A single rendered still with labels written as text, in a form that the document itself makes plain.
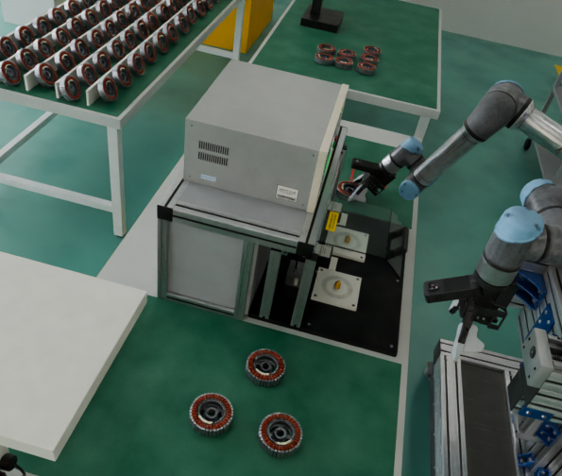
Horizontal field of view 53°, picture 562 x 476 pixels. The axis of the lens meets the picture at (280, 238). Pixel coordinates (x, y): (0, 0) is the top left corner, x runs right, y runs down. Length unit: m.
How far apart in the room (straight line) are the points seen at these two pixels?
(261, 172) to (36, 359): 0.77
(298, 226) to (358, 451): 0.61
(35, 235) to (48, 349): 2.13
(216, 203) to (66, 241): 1.68
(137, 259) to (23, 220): 1.48
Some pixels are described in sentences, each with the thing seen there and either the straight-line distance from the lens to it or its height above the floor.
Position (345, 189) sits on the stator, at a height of 0.75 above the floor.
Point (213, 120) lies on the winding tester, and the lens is 1.55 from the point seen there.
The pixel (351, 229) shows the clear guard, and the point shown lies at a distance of 1.66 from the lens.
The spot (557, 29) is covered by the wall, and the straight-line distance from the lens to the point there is 7.16.
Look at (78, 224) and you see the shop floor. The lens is 3.26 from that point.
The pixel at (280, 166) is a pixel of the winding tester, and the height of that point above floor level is 1.24.
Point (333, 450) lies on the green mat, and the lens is 1.56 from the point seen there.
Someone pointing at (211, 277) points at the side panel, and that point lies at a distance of 1.68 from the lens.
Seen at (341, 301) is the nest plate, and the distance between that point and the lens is 1.84.
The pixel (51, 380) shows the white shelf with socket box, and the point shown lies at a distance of 1.08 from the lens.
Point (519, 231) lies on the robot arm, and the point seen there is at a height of 1.49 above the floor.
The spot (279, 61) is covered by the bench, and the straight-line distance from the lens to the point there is 3.39.
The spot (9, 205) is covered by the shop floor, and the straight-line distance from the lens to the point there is 3.45.
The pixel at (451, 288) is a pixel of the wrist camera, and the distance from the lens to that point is 1.22.
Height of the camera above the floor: 2.08
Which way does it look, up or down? 40 degrees down
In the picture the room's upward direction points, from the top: 11 degrees clockwise
